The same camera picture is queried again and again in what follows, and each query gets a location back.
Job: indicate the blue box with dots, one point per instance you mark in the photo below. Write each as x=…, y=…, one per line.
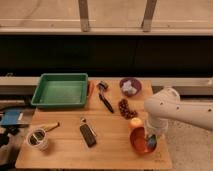
x=11, y=117

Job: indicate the black rectangular remote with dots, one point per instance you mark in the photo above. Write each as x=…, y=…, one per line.
x=87, y=135

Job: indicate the orange fruit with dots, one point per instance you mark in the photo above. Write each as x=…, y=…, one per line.
x=135, y=123

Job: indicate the orange carrot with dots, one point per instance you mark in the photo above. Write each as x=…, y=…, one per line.
x=90, y=89

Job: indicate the bunch of dark grapes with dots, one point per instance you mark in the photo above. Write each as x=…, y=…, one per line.
x=125, y=111

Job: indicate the wooden handled tool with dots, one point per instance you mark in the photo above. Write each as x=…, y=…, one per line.
x=49, y=127

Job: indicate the green plastic tray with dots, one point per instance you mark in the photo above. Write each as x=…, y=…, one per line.
x=61, y=90

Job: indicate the white crumpled object in bowl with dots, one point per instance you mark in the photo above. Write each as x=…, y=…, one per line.
x=127, y=87

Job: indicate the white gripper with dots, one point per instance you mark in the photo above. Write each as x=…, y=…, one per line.
x=155, y=126

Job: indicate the purple bowl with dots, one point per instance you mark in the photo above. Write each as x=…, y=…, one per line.
x=135, y=83

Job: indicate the wooden cutting board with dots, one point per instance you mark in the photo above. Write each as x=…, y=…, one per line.
x=95, y=136

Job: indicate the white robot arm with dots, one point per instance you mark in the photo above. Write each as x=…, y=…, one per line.
x=166, y=104

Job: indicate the red bowl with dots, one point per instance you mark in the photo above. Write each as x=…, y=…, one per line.
x=139, y=141

